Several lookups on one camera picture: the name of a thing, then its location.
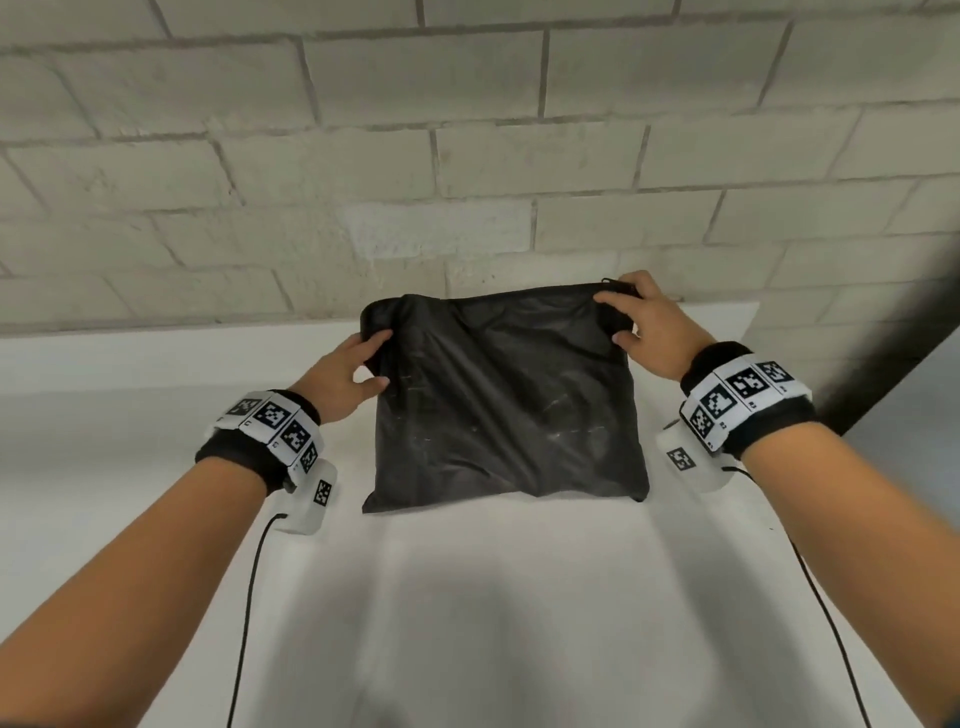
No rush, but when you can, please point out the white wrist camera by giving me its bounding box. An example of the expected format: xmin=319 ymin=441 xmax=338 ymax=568
xmin=654 ymin=419 xmax=748 ymax=496
xmin=271 ymin=458 xmax=339 ymax=538

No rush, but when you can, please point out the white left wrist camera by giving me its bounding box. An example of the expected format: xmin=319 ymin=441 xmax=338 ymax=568
xmin=271 ymin=458 xmax=339 ymax=538

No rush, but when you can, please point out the person's left forearm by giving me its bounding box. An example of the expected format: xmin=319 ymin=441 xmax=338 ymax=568
xmin=0 ymin=457 xmax=270 ymax=728

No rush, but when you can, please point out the person's right forearm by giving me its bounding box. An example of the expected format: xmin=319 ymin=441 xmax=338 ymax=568
xmin=742 ymin=421 xmax=960 ymax=728

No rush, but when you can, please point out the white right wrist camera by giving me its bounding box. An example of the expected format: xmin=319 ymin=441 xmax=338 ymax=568
xmin=654 ymin=419 xmax=748 ymax=496

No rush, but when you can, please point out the thin black right camera cable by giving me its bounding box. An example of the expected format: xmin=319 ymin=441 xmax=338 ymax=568
xmin=723 ymin=464 xmax=875 ymax=728

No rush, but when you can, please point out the right wristband with marker tiles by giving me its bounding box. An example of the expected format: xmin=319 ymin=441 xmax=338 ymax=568
xmin=678 ymin=341 xmax=819 ymax=461

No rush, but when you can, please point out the person's left hand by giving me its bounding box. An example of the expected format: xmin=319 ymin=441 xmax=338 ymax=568
xmin=288 ymin=328 xmax=395 ymax=427

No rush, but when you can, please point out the left wristband with marker tiles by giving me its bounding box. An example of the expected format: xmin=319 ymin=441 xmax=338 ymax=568
xmin=194 ymin=388 xmax=326 ymax=496

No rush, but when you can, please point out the black fabric drawstring bag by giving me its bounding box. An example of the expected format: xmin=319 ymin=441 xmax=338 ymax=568
xmin=358 ymin=278 xmax=650 ymax=515

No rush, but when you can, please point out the wristband with marker tiles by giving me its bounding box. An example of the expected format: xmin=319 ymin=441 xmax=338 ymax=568
xmin=194 ymin=388 xmax=326 ymax=496
xmin=678 ymin=341 xmax=819 ymax=461

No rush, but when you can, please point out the person's right hand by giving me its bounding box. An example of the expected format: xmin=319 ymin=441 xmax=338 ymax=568
xmin=592 ymin=269 xmax=718 ymax=384

